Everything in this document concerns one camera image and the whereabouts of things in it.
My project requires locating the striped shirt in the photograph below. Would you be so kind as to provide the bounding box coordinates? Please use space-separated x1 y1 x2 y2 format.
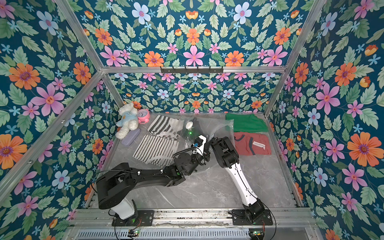
133 135 180 168
147 115 184 140

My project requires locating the clear plastic vacuum bag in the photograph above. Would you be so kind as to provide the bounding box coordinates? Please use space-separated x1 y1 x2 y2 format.
137 115 241 187

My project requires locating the green tank top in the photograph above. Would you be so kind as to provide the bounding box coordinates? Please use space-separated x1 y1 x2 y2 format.
226 114 268 133

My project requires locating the red tank top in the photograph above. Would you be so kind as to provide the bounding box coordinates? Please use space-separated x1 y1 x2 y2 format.
234 132 272 156

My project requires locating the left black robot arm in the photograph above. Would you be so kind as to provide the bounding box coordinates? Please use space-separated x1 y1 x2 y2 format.
96 148 211 210

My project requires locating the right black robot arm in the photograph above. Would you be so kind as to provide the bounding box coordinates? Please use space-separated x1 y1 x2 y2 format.
185 119 265 225

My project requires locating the white bag valve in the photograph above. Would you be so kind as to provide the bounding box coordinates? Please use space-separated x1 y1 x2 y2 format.
186 121 194 130

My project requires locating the pink alarm clock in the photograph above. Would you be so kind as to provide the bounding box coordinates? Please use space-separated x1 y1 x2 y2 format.
137 109 150 124

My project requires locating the lilac pouch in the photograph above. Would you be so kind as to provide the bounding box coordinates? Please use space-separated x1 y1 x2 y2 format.
121 129 141 147

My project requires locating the white teddy bear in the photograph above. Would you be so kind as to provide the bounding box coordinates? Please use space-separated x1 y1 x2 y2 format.
116 102 139 140

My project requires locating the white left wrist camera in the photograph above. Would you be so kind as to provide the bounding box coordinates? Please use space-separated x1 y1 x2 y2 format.
193 135 207 156

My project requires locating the black wall hook rail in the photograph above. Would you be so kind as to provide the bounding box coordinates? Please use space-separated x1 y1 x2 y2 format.
160 67 224 74

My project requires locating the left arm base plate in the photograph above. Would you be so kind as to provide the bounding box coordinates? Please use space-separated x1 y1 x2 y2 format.
112 210 155 227

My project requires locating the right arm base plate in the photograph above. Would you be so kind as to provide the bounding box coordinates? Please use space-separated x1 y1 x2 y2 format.
228 209 274 226

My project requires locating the aluminium front rail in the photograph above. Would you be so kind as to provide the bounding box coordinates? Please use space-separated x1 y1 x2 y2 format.
68 207 319 229

